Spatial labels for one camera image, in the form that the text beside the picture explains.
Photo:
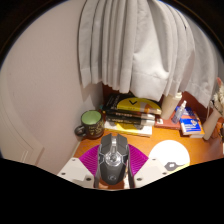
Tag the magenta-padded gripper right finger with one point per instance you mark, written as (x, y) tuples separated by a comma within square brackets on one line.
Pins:
[(150, 170)]

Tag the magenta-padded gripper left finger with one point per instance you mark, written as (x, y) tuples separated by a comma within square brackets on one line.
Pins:
[(76, 170)]

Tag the grey black computer mouse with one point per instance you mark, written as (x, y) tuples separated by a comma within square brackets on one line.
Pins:
[(113, 160)]

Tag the white yellow black mouse pad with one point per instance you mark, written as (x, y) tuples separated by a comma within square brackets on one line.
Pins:
[(168, 151)]

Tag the dark mug green inside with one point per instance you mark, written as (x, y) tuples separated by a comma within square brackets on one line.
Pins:
[(91, 126)]

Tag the yellow white book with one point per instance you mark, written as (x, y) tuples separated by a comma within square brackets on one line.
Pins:
[(128, 129)]

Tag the red book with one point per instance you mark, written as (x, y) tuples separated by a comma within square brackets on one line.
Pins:
[(166, 125)]

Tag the blue cover book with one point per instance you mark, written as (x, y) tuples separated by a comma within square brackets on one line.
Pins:
[(190, 125)]

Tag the small clear spray bottle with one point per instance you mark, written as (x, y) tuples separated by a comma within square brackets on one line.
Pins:
[(178, 115)]

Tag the cream tumbler cup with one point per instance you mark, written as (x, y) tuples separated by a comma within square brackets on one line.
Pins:
[(169, 106)]

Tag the black yellow cover book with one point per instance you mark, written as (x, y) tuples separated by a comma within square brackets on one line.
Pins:
[(133, 105)]

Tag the white jug vase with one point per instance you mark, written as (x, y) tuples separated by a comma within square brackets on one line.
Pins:
[(211, 125)]

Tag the white pleated curtain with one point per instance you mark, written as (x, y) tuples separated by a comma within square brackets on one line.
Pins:
[(140, 43)]

